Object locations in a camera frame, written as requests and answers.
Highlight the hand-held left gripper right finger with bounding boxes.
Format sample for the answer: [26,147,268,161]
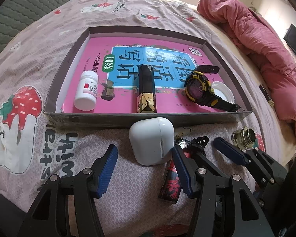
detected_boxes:
[171,145,274,237]

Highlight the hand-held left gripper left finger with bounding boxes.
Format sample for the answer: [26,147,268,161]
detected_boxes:
[17,144,119,237]

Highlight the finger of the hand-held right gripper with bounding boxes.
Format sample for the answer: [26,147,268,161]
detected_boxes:
[213,137,288,184]

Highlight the white earbuds case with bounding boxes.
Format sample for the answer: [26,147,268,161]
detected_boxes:
[129,117,174,166]

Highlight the grey cardboard box tray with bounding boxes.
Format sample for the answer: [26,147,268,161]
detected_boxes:
[43,26,253,130]

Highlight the white bottle cap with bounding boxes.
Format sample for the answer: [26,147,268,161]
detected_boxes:
[211,81,235,104]

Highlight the black and yellow digital watch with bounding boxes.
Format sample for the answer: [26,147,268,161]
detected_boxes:
[184,64,246,113]

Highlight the white pill bottle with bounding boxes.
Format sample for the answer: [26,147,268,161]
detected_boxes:
[74,70,99,111]

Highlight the black and gold faceted case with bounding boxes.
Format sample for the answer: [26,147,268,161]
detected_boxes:
[134,64,157,114]

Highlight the gold glass perfume bottle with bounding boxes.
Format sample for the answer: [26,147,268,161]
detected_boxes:
[231,127,257,150]

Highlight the pink workbook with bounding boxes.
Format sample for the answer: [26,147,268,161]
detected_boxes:
[60,37,233,114]

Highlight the black mattress label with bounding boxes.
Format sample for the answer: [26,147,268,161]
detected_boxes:
[259,83,275,107]

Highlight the pink quilt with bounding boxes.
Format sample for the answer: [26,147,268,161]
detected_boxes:
[197,0,296,139]

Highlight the pink strawberry print bed sheet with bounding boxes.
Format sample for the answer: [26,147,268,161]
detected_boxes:
[0,0,296,237]

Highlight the grey quilted headboard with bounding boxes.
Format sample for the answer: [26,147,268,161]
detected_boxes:
[0,0,99,67]

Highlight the red and black lanyard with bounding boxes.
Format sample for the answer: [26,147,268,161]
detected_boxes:
[158,137,210,204]

